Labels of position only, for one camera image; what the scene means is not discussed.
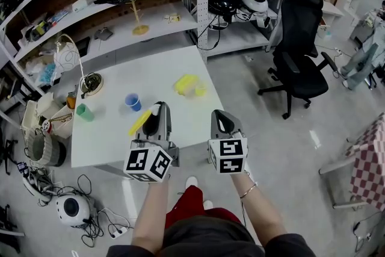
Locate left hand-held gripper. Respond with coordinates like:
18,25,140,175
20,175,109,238
123,101,180,184

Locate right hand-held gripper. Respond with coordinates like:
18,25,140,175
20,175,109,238
207,109,248,175

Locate yellow plastic cup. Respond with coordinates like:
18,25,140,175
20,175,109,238
194,81,208,97

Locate person's right forearm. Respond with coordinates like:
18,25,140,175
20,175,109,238
230,173,287,246

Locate person's left forearm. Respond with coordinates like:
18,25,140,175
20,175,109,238
131,180,170,253

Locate blue plastic cup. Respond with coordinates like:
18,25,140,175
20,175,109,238
125,93,142,112

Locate green plastic cup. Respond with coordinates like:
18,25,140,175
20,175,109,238
76,103,95,123

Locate person's red trousers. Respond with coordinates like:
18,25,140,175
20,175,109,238
164,185,241,229

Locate orange jar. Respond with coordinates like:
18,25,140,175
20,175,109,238
66,92,78,110

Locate white slatted basket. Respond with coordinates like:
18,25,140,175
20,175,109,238
49,105,75,139

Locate long white shelf unit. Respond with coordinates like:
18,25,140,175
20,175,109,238
0,0,201,94

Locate wooden mug tree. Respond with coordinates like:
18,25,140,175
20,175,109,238
129,0,150,36

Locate black office chair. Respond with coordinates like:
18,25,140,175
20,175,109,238
257,0,339,120

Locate grey flat pouch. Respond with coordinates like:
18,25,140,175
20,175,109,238
94,27,114,41

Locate black flat box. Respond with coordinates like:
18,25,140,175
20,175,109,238
75,36,91,55

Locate person's dark grey shirt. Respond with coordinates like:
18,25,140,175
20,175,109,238
106,215,316,257

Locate grey woven basket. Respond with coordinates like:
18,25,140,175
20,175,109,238
27,132,67,167

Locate white globe brass desk lamp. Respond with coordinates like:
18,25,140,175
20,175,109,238
54,34,104,99

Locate white round floor device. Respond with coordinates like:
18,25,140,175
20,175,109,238
55,194,91,228

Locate bag of blue packets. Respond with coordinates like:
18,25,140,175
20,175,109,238
38,62,57,84

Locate black helmet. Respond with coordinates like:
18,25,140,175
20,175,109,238
210,0,237,14

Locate white storage bin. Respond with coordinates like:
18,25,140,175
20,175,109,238
20,99,40,133

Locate pink checkered cloth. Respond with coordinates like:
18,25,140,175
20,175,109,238
344,113,385,211

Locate thin metal bracelet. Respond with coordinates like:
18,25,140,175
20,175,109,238
239,183,257,199

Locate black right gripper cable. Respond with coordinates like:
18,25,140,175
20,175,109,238
239,200,247,228

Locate white metal-frame table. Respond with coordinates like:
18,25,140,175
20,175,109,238
318,113,385,210

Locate tangle of black cables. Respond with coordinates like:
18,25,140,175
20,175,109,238
35,174,133,247

